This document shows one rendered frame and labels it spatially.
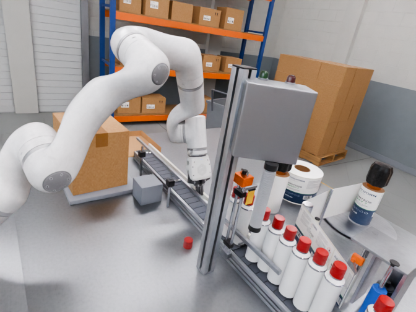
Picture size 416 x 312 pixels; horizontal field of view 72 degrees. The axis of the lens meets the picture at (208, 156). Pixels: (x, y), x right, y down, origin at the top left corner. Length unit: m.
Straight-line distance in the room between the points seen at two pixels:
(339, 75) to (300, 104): 3.51
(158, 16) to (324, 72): 2.46
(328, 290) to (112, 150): 0.94
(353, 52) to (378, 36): 0.44
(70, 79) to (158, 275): 4.39
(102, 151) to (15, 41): 3.79
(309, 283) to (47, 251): 0.82
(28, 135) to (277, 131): 0.66
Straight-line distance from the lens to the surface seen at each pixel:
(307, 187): 1.40
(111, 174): 1.34
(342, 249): 1.26
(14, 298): 1.01
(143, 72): 0.75
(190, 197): 1.28
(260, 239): 0.97
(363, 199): 1.38
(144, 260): 1.05
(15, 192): 0.93
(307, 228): 1.04
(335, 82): 4.23
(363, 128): 5.67
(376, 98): 5.58
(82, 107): 0.82
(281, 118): 0.71
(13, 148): 0.94
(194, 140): 1.14
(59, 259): 1.08
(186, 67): 0.91
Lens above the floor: 1.57
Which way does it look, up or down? 24 degrees down
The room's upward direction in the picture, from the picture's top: 9 degrees clockwise
